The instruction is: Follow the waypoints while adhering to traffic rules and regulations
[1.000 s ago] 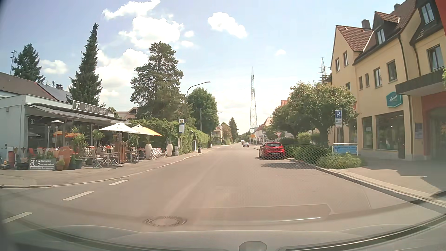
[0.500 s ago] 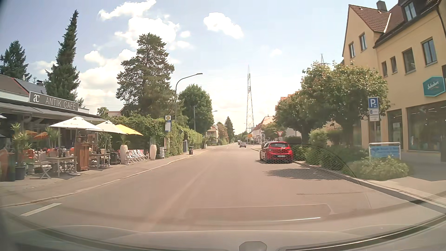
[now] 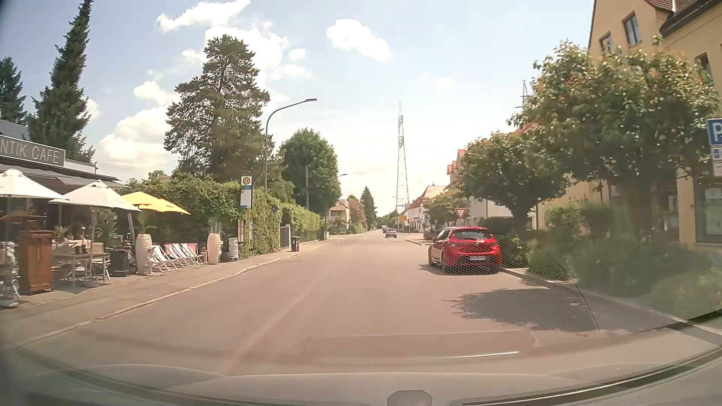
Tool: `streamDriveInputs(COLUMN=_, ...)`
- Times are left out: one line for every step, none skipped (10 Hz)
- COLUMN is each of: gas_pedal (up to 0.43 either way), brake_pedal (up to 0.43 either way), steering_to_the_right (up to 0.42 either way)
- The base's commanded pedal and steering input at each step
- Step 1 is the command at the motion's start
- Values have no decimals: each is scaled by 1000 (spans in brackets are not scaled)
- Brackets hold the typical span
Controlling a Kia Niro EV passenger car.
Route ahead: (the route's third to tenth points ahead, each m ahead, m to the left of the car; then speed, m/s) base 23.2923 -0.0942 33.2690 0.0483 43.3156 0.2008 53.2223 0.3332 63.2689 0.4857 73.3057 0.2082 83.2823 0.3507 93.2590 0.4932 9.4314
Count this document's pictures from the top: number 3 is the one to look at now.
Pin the house with brown roof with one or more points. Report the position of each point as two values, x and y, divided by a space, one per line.
339 213

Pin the lattice radio mast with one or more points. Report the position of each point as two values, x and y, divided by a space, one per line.
401 169

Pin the round green tree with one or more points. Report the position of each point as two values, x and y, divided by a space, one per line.
311 169

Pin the white houses with red roofs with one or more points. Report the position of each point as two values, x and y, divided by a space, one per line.
426 211

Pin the dark litter bin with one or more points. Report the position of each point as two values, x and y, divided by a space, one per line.
295 243

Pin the grey asphalt road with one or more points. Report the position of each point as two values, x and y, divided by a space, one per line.
338 293

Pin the give way sign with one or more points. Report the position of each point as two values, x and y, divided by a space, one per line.
460 214

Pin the green hedge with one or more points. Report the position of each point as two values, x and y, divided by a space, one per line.
248 217

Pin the red car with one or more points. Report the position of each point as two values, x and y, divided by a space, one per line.
465 248

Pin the bus stop sign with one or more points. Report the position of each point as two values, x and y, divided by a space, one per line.
246 194

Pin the round-crowned street tree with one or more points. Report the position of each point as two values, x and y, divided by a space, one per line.
620 118
507 175

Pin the tall pale floor vase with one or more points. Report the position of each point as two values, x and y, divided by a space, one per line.
213 248
143 252

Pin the large pine tree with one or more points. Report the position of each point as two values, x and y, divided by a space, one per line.
217 113

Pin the car's own bonnet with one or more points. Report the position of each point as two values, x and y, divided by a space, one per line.
361 383

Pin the row of folding deck chairs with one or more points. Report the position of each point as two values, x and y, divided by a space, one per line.
175 255

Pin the yellow parasol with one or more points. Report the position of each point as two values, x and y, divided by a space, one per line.
152 202

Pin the grey paved pavement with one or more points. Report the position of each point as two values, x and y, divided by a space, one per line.
141 290

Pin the black bin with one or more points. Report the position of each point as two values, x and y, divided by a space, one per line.
119 262

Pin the white parasol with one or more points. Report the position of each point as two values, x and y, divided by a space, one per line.
22 186
96 196

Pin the low green bushes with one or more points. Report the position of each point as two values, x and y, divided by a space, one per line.
620 265

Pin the pavement beside bushes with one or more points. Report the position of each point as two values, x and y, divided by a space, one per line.
620 304

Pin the cafe tables and chairs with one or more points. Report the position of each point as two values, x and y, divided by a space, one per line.
79 262

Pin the tall dark conifer tree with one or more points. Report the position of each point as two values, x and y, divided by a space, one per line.
63 90

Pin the cafe building with dark awning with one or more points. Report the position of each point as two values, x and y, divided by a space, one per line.
39 169

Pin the brown wooden cabinet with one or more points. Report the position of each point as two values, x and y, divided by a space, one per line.
35 260

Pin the yellow building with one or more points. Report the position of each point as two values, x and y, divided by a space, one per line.
685 113

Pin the blue parking sign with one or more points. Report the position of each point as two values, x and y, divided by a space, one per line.
715 141

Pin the curved grey lamp post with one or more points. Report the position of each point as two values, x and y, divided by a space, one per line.
269 141

